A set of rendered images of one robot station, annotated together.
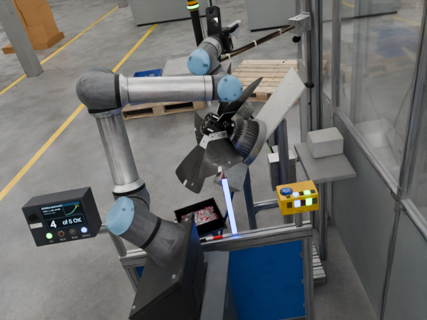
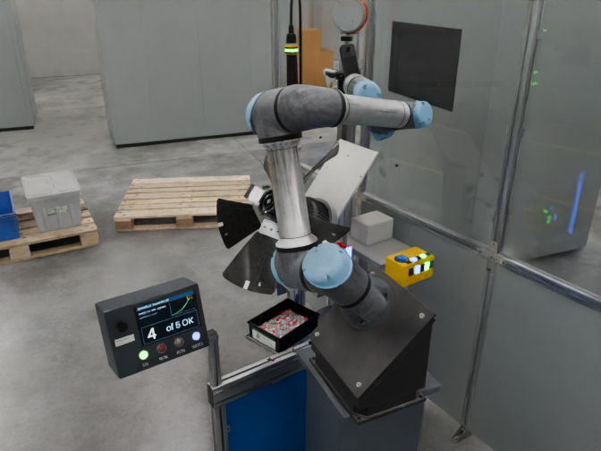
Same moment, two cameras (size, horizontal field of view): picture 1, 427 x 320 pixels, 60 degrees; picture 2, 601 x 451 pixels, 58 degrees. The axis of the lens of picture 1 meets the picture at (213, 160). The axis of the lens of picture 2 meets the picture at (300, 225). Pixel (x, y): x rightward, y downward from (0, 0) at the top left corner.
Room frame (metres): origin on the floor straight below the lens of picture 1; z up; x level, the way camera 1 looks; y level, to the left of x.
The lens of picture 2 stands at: (0.00, 1.11, 2.02)
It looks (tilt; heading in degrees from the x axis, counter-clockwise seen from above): 24 degrees down; 323
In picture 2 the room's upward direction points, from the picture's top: straight up
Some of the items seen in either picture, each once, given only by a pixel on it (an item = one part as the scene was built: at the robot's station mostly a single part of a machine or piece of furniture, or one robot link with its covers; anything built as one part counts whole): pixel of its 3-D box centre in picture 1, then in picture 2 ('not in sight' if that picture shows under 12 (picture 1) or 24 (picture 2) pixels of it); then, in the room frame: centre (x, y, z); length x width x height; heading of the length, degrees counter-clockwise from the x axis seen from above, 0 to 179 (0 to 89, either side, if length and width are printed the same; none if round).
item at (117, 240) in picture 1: (117, 239); (213, 358); (1.24, 0.50, 0.96); 0.03 x 0.03 x 0.20; 87
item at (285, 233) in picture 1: (215, 244); (325, 346); (1.22, 0.07, 0.82); 0.90 x 0.04 x 0.08; 87
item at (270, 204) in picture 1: (268, 204); (316, 315); (1.69, -0.27, 0.56); 0.19 x 0.04 x 0.04; 87
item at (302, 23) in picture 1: (300, 23); not in sight; (1.90, -0.58, 1.54); 0.10 x 0.07 x 0.09; 122
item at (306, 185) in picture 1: (297, 199); (409, 268); (1.19, -0.32, 1.02); 0.16 x 0.10 x 0.11; 87
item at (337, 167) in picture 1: (323, 159); (374, 246); (1.65, -0.60, 0.85); 0.36 x 0.24 x 0.03; 177
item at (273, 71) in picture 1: (273, 79); (189, 200); (4.54, -1.00, 0.07); 1.20 x 1.00 x 0.15; 59
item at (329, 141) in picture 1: (324, 141); (369, 226); (1.73, -0.64, 0.92); 0.17 x 0.16 x 0.11; 87
